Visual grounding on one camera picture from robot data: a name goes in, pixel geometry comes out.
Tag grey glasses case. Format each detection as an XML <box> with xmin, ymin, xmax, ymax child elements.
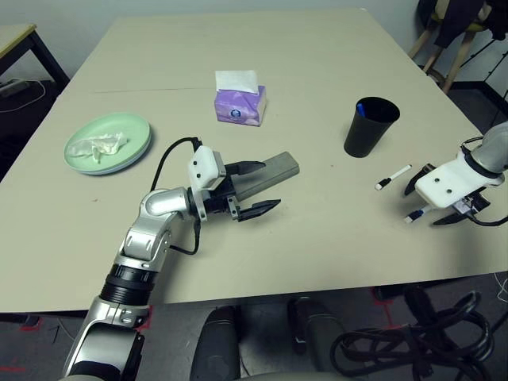
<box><xmin>228</xmin><ymin>151</ymin><xmax>301</xmax><ymax>202</ymax></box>

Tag grey power strip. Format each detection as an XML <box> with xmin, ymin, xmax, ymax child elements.
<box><xmin>0</xmin><ymin>78</ymin><xmax>31</xmax><ymax>96</ymax></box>

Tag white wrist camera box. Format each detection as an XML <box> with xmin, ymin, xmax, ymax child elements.
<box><xmin>414</xmin><ymin>152</ymin><xmax>505</xmax><ymax>210</ymax></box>
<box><xmin>187</xmin><ymin>145</ymin><xmax>227</xmax><ymax>219</ymax></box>

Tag white marker black cap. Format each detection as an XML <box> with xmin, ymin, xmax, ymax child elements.
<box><xmin>375</xmin><ymin>164</ymin><xmax>413</xmax><ymax>191</ymax></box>

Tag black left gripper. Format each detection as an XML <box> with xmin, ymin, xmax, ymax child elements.
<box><xmin>204</xmin><ymin>160</ymin><xmax>283</xmax><ymax>222</ymax></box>

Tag light blue plate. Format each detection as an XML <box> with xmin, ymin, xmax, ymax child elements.
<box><xmin>75</xmin><ymin>134</ymin><xmax>154</xmax><ymax>177</ymax></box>

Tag light green plate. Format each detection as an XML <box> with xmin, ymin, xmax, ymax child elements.
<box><xmin>63</xmin><ymin>112</ymin><xmax>152</xmax><ymax>175</ymax></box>

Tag white tissue sheet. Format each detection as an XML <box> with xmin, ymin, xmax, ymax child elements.
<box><xmin>215</xmin><ymin>70</ymin><xmax>258</xmax><ymax>95</ymax></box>

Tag dark grey left robot leg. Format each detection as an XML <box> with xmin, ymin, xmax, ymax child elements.
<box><xmin>190</xmin><ymin>305</ymin><xmax>243</xmax><ymax>381</ymax></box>

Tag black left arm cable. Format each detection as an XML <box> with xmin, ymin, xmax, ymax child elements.
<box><xmin>150</xmin><ymin>137</ymin><xmax>202</xmax><ymax>256</ymax></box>

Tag black cup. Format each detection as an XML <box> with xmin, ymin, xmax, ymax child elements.
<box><xmin>343</xmin><ymin>97</ymin><xmax>401</xmax><ymax>159</ymax></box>

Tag white marker blue cap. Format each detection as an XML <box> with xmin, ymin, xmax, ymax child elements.
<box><xmin>404</xmin><ymin>204</ymin><xmax>432</xmax><ymax>223</ymax></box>

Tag beige robot torso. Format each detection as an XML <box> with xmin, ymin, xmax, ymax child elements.
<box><xmin>237</xmin><ymin>371</ymin><xmax>330</xmax><ymax>381</ymax></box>

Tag black cable bundle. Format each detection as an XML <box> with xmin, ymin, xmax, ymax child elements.
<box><xmin>329</xmin><ymin>291</ymin><xmax>497</xmax><ymax>381</ymax></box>

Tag black jacket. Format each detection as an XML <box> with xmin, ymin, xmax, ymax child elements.
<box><xmin>416</xmin><ymin>0</ymin><xmax>508</xmax><ymax>47</ymax></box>

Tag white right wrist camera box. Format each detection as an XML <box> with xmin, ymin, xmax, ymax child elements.
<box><xmin>414</xmin><ymin>152</ymin><xmax>505</xmax><ymax>210</ymax></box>

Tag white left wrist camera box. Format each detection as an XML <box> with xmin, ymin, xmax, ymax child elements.
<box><xmin>187</xmin><ymin>145</ymin><xmax>227</xmax><ymax>219</ymax></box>

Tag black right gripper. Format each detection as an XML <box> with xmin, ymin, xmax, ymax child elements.
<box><xmin>403</xmin><ymin>164</ymin><xmax>491</xmax><ymax>227</ymax></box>

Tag dark grey robot leg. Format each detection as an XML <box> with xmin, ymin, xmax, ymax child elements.
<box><xmin>287</xmin><ymin>297</ymin><xmax>346</xmax><ymax>370</ymax></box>
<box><xmin>190</xmin><ymin>305</ymin><xmax>243</xmax><ymax>381</ymax></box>

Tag purple tissue box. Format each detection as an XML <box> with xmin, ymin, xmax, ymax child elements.
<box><xmin>214</xmin><ymin>85</ymin><xmax>267</xmax><ymax>128</ymax></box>

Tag thin white floor cable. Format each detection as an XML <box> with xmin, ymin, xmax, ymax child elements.
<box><xmin>0</xmin><ymin>81</ymin><xmax>45</xmax><ymax>114</ymax></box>

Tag dark grey right robot leg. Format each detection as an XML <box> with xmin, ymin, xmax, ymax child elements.
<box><xmin>287</xmin><ymin>297</ymin><xmax>346</xmax><ymax>370</ymax></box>

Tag side desk black legs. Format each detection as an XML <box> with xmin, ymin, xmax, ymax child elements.
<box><xmin>0</xmin><ymin>24</ymin><xmax>71</xmax><ymax>87</ymax></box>

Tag wooden stool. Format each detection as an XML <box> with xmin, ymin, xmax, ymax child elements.
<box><xmin>408</xmin><ymin>21</ymin><xmax>477</xmax><ymax>94</ymax></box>

